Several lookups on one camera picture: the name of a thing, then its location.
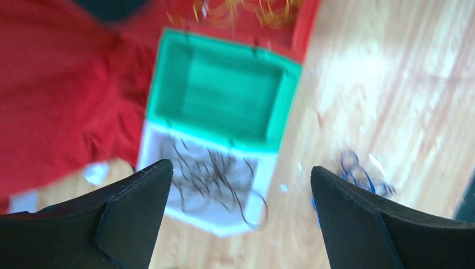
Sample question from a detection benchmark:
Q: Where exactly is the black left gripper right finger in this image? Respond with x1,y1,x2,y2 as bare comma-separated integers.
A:
310,166,474,268

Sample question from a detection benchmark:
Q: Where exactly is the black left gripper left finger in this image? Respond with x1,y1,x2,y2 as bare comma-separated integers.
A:
1,159,174,268

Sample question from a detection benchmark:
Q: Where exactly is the blue cable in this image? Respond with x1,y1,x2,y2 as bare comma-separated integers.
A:
311,149,397,227

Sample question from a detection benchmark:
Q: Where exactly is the black cable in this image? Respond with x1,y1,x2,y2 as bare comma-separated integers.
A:
159,137,269,231

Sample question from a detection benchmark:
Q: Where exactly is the yellow cable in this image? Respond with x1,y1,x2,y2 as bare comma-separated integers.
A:
167,0,303,30

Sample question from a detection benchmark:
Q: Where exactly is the white plastic bin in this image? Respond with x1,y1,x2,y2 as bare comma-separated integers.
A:
137,120,277,236

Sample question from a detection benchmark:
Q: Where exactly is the red t-shirt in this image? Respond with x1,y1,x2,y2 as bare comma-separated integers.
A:
1,1,158,214

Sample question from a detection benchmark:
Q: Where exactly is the green plastic bin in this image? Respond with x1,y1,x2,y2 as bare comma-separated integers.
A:
146,29,301,153

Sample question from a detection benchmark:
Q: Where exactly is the black t-shirt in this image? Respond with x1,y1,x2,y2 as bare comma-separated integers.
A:
74,0,148,23

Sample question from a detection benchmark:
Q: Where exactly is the red plastic bin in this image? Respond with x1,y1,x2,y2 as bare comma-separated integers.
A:
122,0,323,63

